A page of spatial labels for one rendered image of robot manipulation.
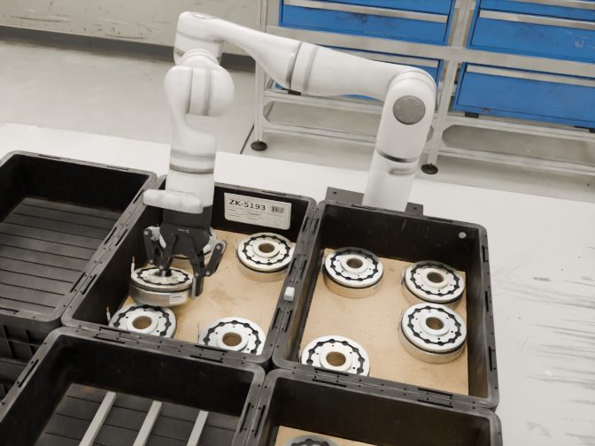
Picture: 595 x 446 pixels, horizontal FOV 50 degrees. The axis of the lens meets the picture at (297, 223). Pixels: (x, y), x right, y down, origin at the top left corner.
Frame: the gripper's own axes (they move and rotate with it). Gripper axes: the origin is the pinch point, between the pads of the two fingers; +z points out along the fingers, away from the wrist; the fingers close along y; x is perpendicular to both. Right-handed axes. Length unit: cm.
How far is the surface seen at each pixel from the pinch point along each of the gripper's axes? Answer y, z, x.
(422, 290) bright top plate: -38.2, -3.2, -12.6
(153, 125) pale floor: 104, 2, -207
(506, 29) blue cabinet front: -55, -62, -190
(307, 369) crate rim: -25.1, 1.2, 16.3
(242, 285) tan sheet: -7.9, 1.0, -8.3
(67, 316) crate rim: 9.1, 0.8, 17.8
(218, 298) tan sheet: -5.2, 2.6, -4.3
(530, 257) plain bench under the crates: -61, -3, -53
